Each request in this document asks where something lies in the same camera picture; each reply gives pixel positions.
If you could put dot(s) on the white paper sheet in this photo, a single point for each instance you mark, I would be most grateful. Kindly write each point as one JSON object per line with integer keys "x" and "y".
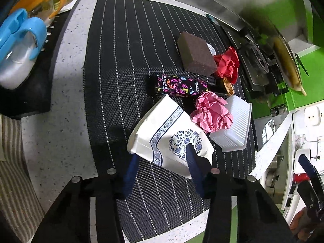
{"x": 73, "y": 2}

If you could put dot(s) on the blue-lid storage jar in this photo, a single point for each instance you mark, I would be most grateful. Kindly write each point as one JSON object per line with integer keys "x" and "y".
{"x": 15, "y": 63}

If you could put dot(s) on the person's right hand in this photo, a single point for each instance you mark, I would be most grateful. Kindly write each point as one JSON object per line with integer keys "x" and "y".
{"x": 298, "y": 222}

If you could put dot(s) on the glass pan lid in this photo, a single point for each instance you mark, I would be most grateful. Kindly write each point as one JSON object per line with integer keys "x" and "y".
{"x": 301, "y": 64}

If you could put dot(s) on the red container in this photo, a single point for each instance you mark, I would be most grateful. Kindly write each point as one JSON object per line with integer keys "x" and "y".
{"x": 300, "y": 178}

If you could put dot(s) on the pink crumpled paper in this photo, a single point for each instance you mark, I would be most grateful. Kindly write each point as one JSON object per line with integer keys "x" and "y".
{"x": 212, "y": 114}

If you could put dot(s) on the steel sink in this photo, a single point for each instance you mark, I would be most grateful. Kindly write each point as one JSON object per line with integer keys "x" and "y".
{"x": 276, "y": 177}

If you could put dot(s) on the white utensil holder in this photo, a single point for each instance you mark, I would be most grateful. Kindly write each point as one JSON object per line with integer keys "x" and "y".
{"x": 302, "y": 154}

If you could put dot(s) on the white bottle cap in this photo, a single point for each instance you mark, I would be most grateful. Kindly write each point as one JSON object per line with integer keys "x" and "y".
{"x": 211, "y": 49}

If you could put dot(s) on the white ribbed plastic container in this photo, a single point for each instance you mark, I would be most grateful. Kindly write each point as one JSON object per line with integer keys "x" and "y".
{"x": 238, "y": 129}

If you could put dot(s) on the striped cloth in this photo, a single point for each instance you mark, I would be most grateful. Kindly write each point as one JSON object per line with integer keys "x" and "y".
{"x": 15, "y": 182}

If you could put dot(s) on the black striped woven mat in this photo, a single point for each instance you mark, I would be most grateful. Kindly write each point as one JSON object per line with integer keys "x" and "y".
{"x": 121, "y": 55}

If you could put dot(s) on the white blue-patterned paper bag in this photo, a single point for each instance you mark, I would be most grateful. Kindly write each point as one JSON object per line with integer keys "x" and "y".
{"x": 172, "y": 121}

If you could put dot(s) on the red crumpled paper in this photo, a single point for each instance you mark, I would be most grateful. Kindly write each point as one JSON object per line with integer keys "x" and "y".
{"x": 227, "y": 63}

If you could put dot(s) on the black colourful patterned tube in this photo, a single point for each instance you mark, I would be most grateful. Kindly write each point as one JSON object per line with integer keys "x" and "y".
{"x": 177, "y": 84}

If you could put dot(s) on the brown sponge block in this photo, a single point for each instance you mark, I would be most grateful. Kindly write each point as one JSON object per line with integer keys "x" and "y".
{"x": 196, "y": 53}

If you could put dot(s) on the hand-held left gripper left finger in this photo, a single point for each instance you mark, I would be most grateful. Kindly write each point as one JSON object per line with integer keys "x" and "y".
{"x": 131, "y": 172}

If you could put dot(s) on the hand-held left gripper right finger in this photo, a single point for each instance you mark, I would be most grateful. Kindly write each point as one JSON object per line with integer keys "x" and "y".
{"x": 195, "y": 167}

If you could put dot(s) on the teal flat card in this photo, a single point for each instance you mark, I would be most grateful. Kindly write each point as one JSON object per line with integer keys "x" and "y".
{"x": 211, "y": 19}

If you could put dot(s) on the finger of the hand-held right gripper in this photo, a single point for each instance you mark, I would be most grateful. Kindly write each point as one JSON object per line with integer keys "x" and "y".
{"x": 305, "y": 162}

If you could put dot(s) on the white wall socket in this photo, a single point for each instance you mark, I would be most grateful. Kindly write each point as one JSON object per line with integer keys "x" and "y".
{"x": 312, "y": 116}

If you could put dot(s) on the black gas stove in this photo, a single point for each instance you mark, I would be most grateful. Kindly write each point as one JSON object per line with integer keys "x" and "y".
{"x": 255, "y": 78}

